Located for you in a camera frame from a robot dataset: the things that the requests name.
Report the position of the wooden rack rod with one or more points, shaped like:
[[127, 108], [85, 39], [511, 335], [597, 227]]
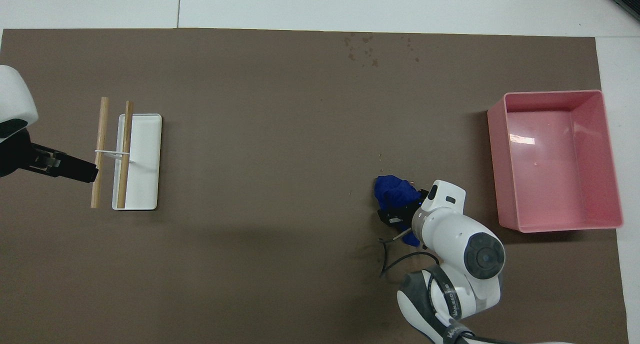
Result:
[[125, 134], [102, 129]]

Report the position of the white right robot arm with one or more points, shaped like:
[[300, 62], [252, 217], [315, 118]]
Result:
[[450, 229]]

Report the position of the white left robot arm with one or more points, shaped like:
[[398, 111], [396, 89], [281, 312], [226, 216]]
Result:
[[12, 94]]

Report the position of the pink plastic bin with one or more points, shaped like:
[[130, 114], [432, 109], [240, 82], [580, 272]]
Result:
[[550, 159]]

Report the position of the brown paper table mat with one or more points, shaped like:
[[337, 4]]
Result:
[[250, 209]]

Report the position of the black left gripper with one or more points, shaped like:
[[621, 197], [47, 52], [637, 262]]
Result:
[[20, 156]]

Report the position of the white towel rack base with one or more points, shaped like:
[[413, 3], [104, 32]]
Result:
[[145, 174]]

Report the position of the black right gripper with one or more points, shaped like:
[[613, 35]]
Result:
[[416, 199]]

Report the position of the dark blue towel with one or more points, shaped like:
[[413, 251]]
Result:
[[392, 191]]

